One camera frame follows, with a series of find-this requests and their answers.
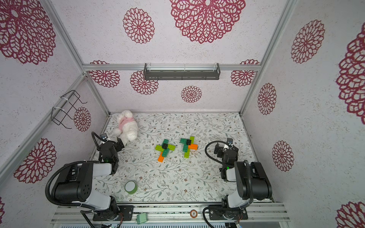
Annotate orange lego brick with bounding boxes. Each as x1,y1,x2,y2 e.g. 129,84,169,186
158,152,164,162
188,144,198,150

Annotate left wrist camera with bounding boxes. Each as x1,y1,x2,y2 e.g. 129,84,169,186
100,134,109,142

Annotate black wire basket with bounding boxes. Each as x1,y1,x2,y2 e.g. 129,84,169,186
50,90,87,129

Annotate dark green lego brick top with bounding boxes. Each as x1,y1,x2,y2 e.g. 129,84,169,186
182,144,189,153

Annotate lime lego brick bottom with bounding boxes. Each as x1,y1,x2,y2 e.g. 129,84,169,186
155,145,164,152

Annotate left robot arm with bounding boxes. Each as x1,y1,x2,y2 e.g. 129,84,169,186
45,132,133,222

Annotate white plush bunny pink shirt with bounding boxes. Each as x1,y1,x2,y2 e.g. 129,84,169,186
113,110,138,145

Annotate green tape roll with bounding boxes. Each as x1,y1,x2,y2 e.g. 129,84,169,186
125,180,138,194

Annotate green connector block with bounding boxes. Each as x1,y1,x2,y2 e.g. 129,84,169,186
136,213,147,224

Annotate round orange sticker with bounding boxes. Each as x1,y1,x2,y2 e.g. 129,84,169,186
190,210,198,218

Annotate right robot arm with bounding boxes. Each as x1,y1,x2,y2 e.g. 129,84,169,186
202,138,272,228

